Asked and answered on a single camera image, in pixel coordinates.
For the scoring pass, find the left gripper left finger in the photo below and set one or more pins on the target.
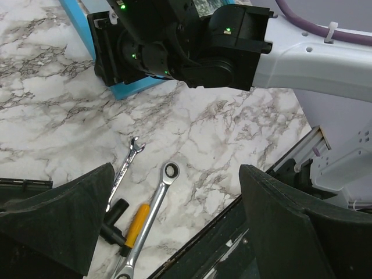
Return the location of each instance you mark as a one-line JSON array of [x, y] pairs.
[[54, 234]]

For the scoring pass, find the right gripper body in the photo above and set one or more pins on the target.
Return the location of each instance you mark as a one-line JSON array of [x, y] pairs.
[[138, 50]]

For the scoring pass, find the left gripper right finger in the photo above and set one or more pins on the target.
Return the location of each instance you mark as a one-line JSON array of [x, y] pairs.
[[295, 235]]

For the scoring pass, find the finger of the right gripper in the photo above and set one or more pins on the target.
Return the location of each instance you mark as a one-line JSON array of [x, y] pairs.
[[99, 25]]

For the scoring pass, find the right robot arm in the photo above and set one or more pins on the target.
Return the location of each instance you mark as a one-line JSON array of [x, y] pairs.
[[237, 46]]

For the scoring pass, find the black toolbox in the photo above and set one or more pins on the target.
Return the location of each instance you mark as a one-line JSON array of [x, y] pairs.
[[18, 189]]

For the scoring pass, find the large ratchet wrench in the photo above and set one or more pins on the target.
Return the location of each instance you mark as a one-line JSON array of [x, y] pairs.
[[168, 174]]

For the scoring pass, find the small open-end wrench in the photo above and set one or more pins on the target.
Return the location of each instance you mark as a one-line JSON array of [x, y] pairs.
[[134, 149]]

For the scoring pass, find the black T-handle tool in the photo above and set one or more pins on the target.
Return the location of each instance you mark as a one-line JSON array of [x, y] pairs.
[[109, 232]]

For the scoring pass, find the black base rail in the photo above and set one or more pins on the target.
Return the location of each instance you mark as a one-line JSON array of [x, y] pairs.
[[223, 249]]

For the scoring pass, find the aluminium table frame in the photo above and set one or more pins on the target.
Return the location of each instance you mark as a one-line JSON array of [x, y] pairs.
[[313, 144]]

